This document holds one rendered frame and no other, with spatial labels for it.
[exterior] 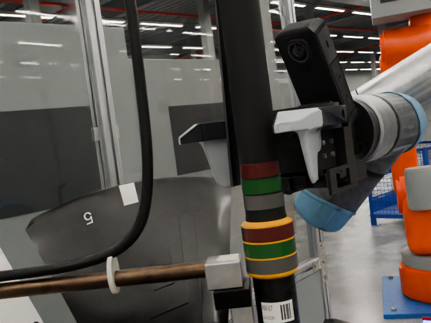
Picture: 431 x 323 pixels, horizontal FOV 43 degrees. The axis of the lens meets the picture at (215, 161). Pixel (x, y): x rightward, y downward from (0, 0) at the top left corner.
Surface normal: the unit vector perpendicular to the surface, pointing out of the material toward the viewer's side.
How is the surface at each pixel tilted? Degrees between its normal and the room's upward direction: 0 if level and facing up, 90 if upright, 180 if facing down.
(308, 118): 90
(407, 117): 83
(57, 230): 49
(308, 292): 90
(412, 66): 59
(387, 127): 93
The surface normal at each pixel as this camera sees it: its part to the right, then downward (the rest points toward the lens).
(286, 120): 0.26, -0.75
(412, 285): -0.90, 0.14
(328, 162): 0.77, -0.07
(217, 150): 0.54, 0.04
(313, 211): -0.57, 0.23
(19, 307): 0.51, -0.69
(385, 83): -0.57, -0.40
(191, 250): -0.10, -0.74
